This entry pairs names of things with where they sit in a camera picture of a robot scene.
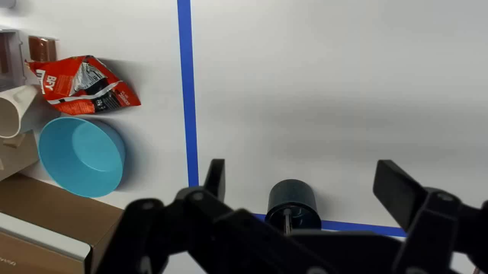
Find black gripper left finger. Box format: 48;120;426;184
97;157;327;274

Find white carton box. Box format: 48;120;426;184
0;128;42;182

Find brown cardboard box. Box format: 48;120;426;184
0;172;127;274

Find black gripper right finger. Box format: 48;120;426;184
373;158;488;274

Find small brown packet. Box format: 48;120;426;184
28;35;62;64

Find white paper cup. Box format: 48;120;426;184
0;82;42;141

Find light blue plastic bowl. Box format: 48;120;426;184
37;115;129;199

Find red crumpled chip bag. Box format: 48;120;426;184
25;53;144;117

